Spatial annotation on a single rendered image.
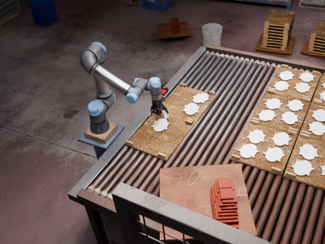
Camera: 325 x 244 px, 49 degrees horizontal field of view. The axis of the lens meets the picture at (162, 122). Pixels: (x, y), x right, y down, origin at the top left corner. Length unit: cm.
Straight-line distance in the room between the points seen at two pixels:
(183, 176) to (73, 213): 155
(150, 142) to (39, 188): 159
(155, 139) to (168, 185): 54
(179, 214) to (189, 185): 156
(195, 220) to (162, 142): 200
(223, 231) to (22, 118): 431
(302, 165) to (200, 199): 74
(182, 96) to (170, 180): 100
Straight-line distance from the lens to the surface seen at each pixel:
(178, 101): 292
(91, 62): 241
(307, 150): 257
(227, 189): 196
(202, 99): 292
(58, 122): 450
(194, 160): 245
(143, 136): 263
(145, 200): 61
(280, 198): 229
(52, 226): 347
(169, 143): 255
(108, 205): 223
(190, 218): 58
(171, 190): 213
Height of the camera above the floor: 270
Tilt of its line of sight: 40 degrees down
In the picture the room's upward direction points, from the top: 6 degrees counter-clockwise
